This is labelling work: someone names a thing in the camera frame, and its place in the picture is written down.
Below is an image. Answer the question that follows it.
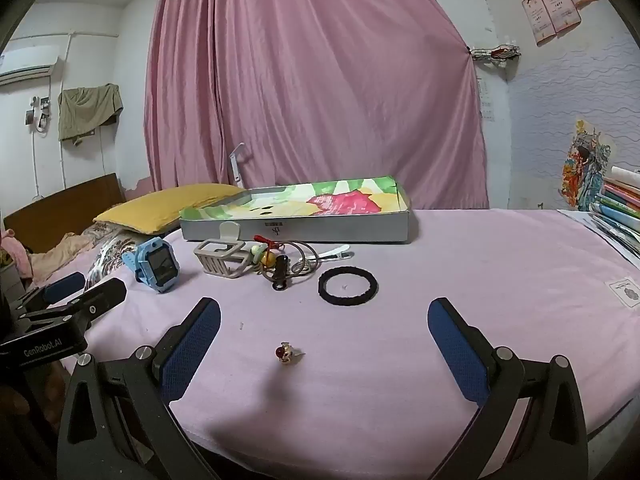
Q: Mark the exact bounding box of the white air conditioner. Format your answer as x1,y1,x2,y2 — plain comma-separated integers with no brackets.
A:
0,45,60,86

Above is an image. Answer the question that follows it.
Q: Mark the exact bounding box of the floral patterned pillow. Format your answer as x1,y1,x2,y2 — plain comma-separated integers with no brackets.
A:
82,222,138,291

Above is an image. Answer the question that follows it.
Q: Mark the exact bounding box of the olive green hanging cloth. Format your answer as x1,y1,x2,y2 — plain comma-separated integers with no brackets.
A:
57,83,124,147

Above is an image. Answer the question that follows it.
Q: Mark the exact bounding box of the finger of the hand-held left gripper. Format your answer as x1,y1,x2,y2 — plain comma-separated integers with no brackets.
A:
20,271,86,316
20,278,127,333

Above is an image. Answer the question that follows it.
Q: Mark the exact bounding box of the group of wall certificates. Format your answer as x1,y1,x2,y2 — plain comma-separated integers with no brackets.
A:
510,0,603,47

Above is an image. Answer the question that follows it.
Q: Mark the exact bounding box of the beige hair claw clip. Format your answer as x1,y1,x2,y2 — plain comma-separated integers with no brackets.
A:
194,221,249,281

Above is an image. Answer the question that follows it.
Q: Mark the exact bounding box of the white hair clip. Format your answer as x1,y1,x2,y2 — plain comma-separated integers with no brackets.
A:
305,244,355,262

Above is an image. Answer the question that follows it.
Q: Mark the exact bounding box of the colourful figure wall sticker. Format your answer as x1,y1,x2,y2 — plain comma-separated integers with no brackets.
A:
560,119,612,212

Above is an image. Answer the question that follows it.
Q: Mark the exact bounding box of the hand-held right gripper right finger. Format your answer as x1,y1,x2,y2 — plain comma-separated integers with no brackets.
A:
426,297,590,480

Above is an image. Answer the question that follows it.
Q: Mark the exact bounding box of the pink tablecloth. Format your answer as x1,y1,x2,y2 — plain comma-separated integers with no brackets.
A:
60,207,640,480

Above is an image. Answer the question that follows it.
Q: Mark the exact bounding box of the stack of books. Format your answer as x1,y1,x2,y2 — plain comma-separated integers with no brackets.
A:
589,165,640,261

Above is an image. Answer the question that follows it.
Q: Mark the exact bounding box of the wire wall rack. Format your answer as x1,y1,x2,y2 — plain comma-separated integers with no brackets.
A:
469,46,522,68

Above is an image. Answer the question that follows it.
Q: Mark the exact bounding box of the pink curtain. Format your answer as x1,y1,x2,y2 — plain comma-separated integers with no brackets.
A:
144,0,490,211

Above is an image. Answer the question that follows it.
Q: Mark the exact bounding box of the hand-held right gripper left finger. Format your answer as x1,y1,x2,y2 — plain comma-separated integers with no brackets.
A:
57,296,222,480

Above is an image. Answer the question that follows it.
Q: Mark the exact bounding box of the small black key fob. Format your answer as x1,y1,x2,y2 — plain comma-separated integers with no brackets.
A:
271,256,291,292

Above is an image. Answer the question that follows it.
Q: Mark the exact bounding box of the brown wooden headboard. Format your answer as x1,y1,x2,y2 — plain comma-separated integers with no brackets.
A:
2,173,126,253

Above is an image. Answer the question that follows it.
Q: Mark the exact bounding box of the black hair tie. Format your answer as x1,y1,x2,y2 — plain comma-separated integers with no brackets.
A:
318,267,379,307

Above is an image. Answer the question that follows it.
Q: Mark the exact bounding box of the white window bracket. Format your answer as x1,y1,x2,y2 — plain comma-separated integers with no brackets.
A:
229,143,247,188

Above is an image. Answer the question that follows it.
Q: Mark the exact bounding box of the white printed card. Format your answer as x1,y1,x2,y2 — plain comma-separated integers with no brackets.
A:
604,276,640,308

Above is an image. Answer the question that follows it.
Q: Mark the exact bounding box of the white wall calendar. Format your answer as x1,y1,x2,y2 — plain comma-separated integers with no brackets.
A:
477,77,496,122

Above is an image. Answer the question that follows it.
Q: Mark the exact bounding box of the blue smartwatch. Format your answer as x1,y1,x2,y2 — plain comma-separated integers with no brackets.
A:
121,236,177,294

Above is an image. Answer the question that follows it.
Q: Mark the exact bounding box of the wall socket with charger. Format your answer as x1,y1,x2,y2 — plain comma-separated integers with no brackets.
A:
25,96,52,133

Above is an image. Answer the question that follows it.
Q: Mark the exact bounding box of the silver metal ring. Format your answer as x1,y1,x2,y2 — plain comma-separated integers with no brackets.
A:
284,241,319,276

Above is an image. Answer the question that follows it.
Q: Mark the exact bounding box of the grey tray with painted lining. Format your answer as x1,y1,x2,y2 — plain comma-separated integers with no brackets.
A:
179,176,417,245

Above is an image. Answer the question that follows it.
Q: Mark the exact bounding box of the peach blanket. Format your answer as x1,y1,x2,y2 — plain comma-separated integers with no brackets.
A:
30,232,96,286

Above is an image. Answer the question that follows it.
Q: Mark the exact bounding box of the yellow pillow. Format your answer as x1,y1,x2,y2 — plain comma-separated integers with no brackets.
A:
93,183,246,236

